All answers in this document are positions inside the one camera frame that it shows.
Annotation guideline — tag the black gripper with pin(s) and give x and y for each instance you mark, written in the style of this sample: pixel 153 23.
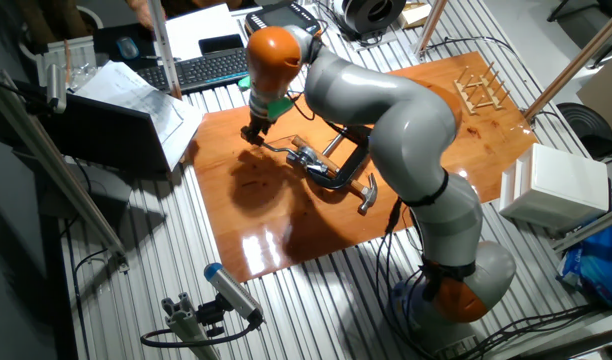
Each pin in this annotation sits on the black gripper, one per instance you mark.
pixel 260 126

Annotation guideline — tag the metal lever dark red knob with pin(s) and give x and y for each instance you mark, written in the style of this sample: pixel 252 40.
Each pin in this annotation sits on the metal lever dark red knob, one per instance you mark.
pixel 276 148

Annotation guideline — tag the black C-clamp with screw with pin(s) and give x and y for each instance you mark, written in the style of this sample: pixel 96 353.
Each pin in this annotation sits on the black C-clamp with screw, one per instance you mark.
pixel 353 165

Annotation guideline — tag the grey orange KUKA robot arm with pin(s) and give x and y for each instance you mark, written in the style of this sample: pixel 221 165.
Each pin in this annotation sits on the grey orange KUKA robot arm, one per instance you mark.
pixel 411 130

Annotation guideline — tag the person's hand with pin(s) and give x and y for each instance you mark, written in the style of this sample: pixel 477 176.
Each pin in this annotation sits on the person's hand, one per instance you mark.
pixel 141 12

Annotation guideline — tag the black computer keyboard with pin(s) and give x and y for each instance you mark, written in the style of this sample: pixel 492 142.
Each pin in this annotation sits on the black computer keyboard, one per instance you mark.
pixel 206 70

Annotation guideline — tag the glossy wooden board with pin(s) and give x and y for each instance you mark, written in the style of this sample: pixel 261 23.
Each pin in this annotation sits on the glossy wooden board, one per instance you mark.
pixel 256 220

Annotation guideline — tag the black smartphone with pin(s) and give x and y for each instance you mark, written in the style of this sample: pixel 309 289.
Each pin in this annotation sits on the black smartphone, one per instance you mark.
pixel 221 44

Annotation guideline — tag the orange black teach pendant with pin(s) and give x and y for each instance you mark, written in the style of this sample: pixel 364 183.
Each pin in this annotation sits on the orange black teach pendant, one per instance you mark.
pixel 281 17

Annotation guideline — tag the white paper pad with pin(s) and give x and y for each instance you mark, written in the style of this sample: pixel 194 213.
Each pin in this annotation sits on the white paper pad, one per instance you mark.
pixel 201 22

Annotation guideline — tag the black laptop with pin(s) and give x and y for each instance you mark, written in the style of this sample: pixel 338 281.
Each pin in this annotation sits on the black laptop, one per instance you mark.
pixel 106 135

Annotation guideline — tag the blue computer mouse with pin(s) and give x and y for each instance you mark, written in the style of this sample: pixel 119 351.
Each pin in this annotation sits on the blue computer mouse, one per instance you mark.
pixel 128 48

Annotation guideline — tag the black round spool device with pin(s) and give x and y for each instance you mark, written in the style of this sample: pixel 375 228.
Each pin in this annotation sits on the black round spool device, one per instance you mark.
pixel 373 15

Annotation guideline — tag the small cardboard box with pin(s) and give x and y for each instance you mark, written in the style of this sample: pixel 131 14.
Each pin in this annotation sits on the small cardboard box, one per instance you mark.
pixel 413 14

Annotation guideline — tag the wooden peg rack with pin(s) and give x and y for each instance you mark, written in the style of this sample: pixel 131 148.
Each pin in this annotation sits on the wooden peg rack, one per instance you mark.
pixel 481 90

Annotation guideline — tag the white drawer unit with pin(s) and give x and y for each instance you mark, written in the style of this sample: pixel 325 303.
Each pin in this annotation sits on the white drawer unit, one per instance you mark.
pixel 556 185

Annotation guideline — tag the black round stool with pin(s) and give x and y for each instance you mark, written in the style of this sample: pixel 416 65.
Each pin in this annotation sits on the black round stool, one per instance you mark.
pixel 586 127

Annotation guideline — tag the blue plastic bag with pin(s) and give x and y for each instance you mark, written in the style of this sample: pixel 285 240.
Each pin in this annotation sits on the blue plastic bag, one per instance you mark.
pixel 596 265

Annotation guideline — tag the green gripper mount plate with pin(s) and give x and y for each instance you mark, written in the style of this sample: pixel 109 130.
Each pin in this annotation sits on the green gripper mount plate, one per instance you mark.
pixel 278 107

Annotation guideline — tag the aluminium frame post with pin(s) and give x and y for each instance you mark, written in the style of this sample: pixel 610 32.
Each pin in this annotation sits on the aluminium frame post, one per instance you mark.
pixel 591 227
pixel 51 165
pixel 163 50
pixel 571 67
pixel 431 25

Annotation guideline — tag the grey camera blue end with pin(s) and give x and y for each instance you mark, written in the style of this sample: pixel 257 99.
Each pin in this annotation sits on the grey camera blue end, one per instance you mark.
pixel 233 292

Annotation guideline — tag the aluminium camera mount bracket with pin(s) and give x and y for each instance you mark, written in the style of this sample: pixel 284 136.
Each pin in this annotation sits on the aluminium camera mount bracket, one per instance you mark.
pixel 186 325

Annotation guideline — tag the grey cylindrical camera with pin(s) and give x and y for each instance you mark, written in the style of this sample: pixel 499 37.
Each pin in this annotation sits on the grey cylindrical camera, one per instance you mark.
pixel 56 87

